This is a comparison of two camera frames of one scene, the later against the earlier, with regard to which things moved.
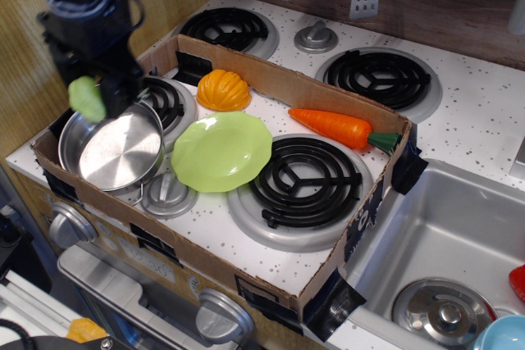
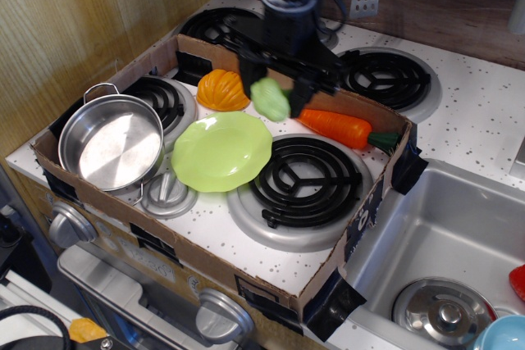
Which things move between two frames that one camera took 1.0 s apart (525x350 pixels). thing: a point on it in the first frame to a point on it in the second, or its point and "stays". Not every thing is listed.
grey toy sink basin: x=452 y=223 stays
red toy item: x=517 y=279 stays
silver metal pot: x=121 y=152 stays
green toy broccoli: x=85 y=98 to x=270 y=99
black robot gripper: x=89 y=31 to x=286 y=42
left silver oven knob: x=69 y=227 stays
